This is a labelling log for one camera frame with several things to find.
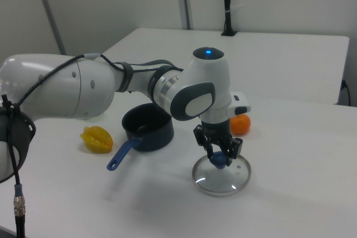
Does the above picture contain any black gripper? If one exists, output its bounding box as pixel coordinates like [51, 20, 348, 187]
[192, 119, 244, 167]

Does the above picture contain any glass lid with blue knob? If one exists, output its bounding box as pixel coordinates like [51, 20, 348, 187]
[191, 151, 252, 197]

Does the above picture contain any orange tangerine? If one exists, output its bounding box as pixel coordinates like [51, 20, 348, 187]
[229, 113, 252, 136]

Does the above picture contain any yellow starfruit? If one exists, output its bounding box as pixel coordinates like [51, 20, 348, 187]
[79, 125, 114, 154]

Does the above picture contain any dark blue saucepan with handle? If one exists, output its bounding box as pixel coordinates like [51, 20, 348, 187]
[105, 103, 175, 172]

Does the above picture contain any black camera pole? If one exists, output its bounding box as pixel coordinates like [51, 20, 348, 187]
[220, 0, 238, 37]

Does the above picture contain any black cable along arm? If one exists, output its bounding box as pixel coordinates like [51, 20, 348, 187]
[15, 52, 185, 108]

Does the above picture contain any black cable with metal connector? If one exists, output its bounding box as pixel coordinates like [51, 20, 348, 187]
[1, 94, 28, 238]

